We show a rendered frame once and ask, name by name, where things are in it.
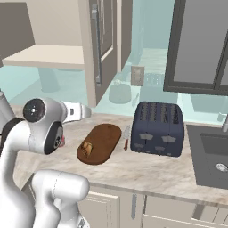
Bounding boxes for knife with red handle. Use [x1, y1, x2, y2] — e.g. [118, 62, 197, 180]
[122, 125, 133, 151]

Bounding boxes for beige wall cabinet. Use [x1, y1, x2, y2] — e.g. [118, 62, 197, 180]
[116, 0, 134, 73]

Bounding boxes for brown oval cutting board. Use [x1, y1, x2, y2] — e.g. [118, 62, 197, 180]
[76, 123, 123, 166]

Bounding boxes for beige cabinet shelf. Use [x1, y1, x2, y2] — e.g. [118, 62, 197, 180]
[2, 44, 86, 71]

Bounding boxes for grey base cabinet handle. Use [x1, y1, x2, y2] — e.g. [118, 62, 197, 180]
[131, 193, 138, 221]

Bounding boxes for brown bread piece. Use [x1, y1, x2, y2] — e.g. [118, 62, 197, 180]
[81, 141, 94, 157]

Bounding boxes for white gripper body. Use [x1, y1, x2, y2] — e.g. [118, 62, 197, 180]
[75, 102, 93, 121]

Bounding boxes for beige base cabinet door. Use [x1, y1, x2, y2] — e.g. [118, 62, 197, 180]
[77, 191, 121, 228]

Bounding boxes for dark grey sink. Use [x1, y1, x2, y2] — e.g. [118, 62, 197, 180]
[185, 124, 228, 191]

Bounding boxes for beige drawer front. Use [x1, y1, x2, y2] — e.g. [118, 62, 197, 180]
[142, 195, 228, 228]

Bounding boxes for grey tap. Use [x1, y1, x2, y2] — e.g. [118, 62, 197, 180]
[220, 112, 228, 134]

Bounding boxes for grey cabinet door handle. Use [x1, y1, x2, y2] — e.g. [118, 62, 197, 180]
[90, 4, 103, 87]

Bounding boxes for dark blue toaster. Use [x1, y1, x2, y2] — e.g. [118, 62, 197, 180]
[130, 101, 186, 158]

